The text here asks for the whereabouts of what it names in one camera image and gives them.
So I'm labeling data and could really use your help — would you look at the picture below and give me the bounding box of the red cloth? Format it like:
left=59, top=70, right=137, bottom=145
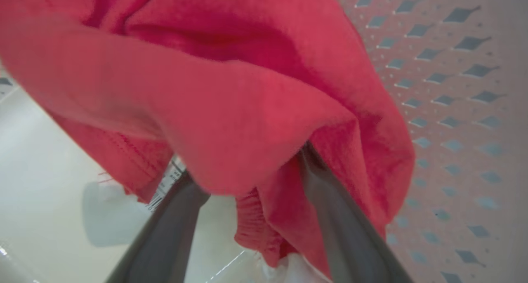
left=0, top=0, right=416, bottom=279

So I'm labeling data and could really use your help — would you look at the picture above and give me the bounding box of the white cloth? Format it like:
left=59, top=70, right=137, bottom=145
left=258, top=252, right=333, bottom=283

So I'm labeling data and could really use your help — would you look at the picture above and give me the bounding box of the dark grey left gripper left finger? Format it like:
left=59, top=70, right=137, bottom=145
left=105, top=171, right=211, bottom=283

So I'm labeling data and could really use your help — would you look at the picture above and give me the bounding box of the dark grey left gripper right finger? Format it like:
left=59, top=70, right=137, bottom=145
left=299, top=142, right=415, bottom=283

